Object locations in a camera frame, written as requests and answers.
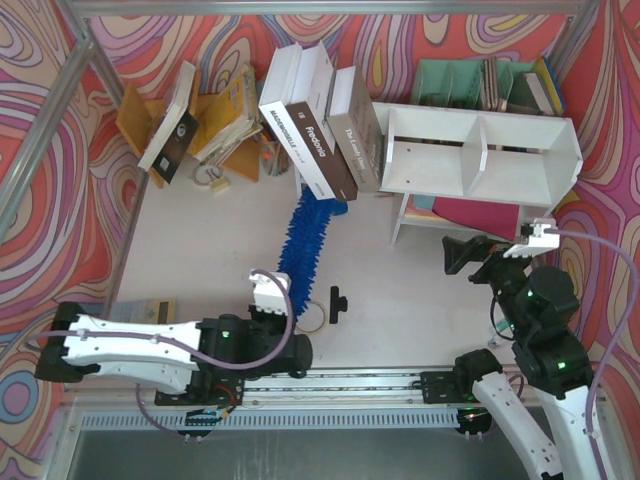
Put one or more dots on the blue yellow book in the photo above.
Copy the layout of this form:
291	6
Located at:
545	89

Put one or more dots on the taupe Lonely Ones book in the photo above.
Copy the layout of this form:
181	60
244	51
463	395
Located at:
356	129

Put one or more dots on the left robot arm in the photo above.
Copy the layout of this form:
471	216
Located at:
186	363

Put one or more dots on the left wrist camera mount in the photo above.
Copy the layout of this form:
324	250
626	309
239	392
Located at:
267	295

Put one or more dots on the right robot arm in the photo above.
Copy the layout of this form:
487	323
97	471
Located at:
537	304

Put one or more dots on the green file organizer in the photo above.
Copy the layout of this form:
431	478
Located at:
459	84

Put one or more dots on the clear pencil cup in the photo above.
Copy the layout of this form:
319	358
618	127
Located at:
273	157

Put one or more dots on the stack of worn books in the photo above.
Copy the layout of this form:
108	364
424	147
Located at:
231	118

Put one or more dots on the yellow wooden zigzag shelf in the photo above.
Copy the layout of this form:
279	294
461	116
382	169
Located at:
134	120

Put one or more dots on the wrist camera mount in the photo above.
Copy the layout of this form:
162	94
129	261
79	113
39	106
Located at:
535	239
267	295

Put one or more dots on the calculator with blue cross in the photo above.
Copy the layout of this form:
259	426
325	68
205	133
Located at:
151	311

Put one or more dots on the beige tape roll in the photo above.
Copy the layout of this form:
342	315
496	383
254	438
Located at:
314	320

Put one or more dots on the blue microfiber duster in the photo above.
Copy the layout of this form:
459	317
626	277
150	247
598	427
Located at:
305	238

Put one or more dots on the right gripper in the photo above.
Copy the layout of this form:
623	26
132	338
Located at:
482	265

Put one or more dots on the white black leaning book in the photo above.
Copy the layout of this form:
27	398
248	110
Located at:
172	128

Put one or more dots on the black plastic clip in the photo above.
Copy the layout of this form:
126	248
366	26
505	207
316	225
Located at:
338	304

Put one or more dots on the pink folder stack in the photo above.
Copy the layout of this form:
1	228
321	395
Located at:
497	219

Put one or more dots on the white bookshelf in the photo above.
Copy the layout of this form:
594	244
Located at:
530	162

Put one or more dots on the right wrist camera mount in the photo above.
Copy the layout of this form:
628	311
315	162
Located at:
535	239

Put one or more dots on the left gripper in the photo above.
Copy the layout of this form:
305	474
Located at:
301	355

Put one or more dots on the brown Fredonia book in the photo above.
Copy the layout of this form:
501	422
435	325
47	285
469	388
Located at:
323	167

